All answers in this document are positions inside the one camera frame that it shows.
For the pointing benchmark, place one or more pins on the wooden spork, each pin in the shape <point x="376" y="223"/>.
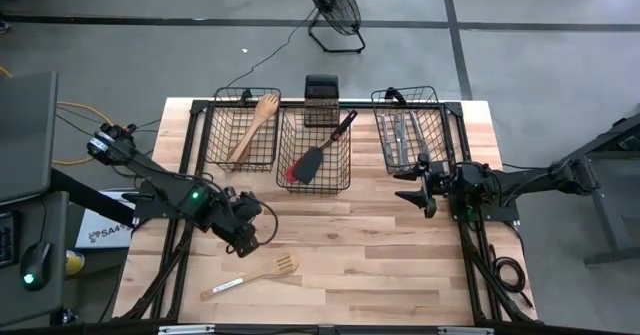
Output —
<point x="268" y="105"/>

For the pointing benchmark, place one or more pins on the black floor fan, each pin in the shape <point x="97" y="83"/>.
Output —
<point x="332" y="0"/>

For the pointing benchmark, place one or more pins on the black keyboard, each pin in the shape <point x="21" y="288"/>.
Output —
<point x="7" y="240"/>

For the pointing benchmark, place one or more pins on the black spatula with red button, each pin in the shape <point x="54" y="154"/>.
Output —
<point x="310" y="165"/>

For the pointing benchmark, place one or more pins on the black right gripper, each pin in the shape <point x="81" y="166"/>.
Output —
<point x="440" y="182"/>

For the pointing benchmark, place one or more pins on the black metal beam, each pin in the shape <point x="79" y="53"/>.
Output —
<point x="90" y="197"/>

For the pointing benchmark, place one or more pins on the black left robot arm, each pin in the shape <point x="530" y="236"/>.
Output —
<point x="150" y="175"/>

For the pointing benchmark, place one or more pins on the white paper sign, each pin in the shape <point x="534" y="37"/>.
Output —
<point x="107" y="235"/>

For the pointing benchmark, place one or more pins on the yellow round object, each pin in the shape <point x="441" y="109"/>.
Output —
<point x="75" y="262"/>

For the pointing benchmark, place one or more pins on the steel cutlery piece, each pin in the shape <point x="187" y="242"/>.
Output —
<point x="401" y="132"/>
<point x="386" y="140"/>

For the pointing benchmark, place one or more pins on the steel table knife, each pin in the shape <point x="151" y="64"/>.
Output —
<point x="417" y="125"/>

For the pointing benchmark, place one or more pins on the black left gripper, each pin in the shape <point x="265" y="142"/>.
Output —
<point x="242" y="220"/>

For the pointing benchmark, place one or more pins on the black table frame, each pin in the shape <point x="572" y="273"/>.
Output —
<point x="360" y="106"/>

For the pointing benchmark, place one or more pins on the black computer mouse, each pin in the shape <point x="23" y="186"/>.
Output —
<point x="35" y="265"/>

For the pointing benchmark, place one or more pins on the black box grater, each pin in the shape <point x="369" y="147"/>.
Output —
<point x="321" y="92"/>

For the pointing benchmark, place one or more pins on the grey metal stand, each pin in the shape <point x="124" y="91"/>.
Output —
<point x="615" y="200"/>

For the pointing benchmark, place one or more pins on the person's shoe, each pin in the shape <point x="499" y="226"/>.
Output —
<point x="4" y="26"/>

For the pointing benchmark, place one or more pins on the silver metal bracket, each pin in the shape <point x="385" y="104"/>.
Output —
<point x="465" y="331"/>
<point x="185" y="330"/>

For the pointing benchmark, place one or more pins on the wooden slotted spoon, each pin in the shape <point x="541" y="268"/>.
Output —
<point x="285" y="264"/>

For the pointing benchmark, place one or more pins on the dark grey desk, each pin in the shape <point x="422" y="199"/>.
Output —
<point x="55" y="300"/>

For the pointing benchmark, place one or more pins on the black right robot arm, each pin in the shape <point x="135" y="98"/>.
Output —
<point x="530" y="180"/>

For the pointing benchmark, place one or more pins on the grey flat panel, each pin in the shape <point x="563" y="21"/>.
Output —
<point x="27" y="135"/>

